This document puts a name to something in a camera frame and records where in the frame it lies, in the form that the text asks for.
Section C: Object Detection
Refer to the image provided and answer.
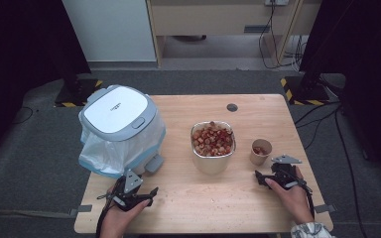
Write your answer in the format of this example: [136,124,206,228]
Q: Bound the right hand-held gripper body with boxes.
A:
[270,154,313,192]

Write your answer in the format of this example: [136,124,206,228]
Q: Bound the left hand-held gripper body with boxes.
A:
[110,169,154,212]

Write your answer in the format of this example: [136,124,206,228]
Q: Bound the brown paper cup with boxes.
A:
[249,138,273,167]

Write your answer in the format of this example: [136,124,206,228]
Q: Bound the metal container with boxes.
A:
[190,120,237,176]

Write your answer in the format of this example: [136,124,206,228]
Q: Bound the white grey pedal trash bin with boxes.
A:
[77,84,167,179]

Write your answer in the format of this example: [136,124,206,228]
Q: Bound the person's right hand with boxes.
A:
[264,166,316,226]

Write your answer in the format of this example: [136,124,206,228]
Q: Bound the person's left hand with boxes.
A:
[102,187,152,231]

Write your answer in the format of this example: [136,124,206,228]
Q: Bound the white plastic bin bag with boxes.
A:
[77,113,167,179]

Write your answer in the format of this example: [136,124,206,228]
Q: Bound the pile of red beige snacks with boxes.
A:
[191,121,235,157]

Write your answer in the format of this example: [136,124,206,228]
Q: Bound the striped black stand base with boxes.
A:
[54,77,104,109]
[280,74,331,107]

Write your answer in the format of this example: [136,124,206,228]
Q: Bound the black curtain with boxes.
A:
[298,0,381,181]
[0,0,92,168]

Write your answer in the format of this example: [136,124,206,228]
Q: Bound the white cabinet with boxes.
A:
[62,0,158,63]

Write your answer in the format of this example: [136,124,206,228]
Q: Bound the light wooden desk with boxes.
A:
[146,0,322,69]

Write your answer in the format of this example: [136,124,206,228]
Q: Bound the white power strip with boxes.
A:
[264,0,290,7]

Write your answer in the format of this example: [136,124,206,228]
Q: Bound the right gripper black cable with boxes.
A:
[296,178,317,220]

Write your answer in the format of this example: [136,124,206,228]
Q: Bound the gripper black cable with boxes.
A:
[95,192,114,238]
[296,178,317,220]

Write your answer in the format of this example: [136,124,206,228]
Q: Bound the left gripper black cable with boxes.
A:
[95,192,114,238]

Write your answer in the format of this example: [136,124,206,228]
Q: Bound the grey strap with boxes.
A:
[314,203,338,214]

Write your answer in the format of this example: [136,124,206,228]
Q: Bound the black floor cables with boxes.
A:
[293,101,370,238]

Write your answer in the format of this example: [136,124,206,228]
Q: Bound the black floor cable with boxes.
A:
[11,105,35,125]

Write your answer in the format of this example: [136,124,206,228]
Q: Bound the black hanging cables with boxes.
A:
[258,0,309,71]

